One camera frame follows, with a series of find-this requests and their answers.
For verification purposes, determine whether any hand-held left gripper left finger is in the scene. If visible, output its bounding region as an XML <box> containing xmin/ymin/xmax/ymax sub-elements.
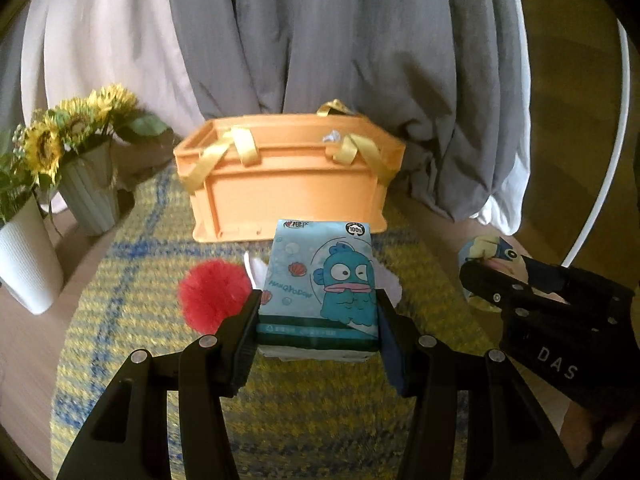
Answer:
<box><xmin>56</xmin><ymin>289</ymin><xmax>263</xmax><ymax>480</ymax></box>

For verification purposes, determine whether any orange basket with yellow ribbons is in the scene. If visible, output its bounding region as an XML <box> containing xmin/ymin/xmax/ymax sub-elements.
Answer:
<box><xmin>173</xmin><ymin>101</ymin><xmax>407</xmax><ymax>244</ymax></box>

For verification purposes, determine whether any yellow and blue woven mat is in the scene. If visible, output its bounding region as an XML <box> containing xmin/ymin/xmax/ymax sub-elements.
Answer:
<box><xmin>52</xmin><ymin>164</ymin><xmax>507</xmax><ymax>480</ymax></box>

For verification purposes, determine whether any blue cartoon tissue pack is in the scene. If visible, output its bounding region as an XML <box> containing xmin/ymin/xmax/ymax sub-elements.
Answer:
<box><xmin>256</xmin><ymin>219</ymin><xmax>382</xmax><ymax>362</ymax></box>

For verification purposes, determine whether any red fluffy pompom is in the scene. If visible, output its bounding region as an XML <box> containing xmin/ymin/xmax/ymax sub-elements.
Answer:
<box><xmin>177</xmin><ymin>259</ymin><xmax>254</xmax><ymax>336</ymax></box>

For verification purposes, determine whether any sunflower bouquet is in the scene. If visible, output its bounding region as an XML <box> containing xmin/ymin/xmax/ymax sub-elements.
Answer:
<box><xmin>0</xmin><ymin>109</ymin><xmax>67</xmax><ymax>226</ymax></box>
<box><xmin>50</xmin><ymin>84</ymin><xmax>170</xmax><ymax>187</ymax></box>

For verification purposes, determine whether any pale green ribbed vase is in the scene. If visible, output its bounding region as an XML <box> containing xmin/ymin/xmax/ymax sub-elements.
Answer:
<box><xmin>59</xmin><ymin>141</ymin><xmax>122</xmax><ymax>237</ymax></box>

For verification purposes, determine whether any white round hoop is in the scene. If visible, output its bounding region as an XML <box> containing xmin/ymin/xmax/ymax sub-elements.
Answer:
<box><xmin>559</xmin><ymin>19</ymin><xmax>632</xmax><ymax>267</ymax></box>

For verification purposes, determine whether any white ribbed vase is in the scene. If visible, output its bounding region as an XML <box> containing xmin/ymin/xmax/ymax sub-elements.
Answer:
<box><xmin>0</xmin><ymin>192</ymin><xmax>66</xmax><ymax>316</ymax></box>

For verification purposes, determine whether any pale pink sheet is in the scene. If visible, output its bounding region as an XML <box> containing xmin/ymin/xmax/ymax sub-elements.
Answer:
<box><xmin>19</xmin><ymin>0</ymin><xmax>207</xmax><ymax>213</ymax></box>

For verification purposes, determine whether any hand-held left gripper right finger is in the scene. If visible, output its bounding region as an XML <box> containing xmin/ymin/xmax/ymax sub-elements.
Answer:
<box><xmin>375</xmin><ymin>289</ymin><xmax>587</xmax><ymax>480</ymax></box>

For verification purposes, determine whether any blue and yellow plush toy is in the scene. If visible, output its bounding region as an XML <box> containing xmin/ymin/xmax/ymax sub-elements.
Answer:
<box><xmin>457</xmin><ymin>236</ymin><xmax>572</xmax><ymax>307</ymax></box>

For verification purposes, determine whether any grey and white curtain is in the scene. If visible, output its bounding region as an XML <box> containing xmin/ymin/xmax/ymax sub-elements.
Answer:
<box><xmin>164</xmin><ymin>0</ymin><xmax>532</xmax><ymax>223</ymax></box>

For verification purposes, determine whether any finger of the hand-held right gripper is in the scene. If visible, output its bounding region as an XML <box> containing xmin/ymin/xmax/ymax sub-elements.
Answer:
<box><xmin>459</xmin><ymin>261</ymin><xmax>532</xmax><ymax>315</ymax></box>
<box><xmin>521</xmin><ymin>255</ymin><xmax>633</xmax><ymax>307</ymax></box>

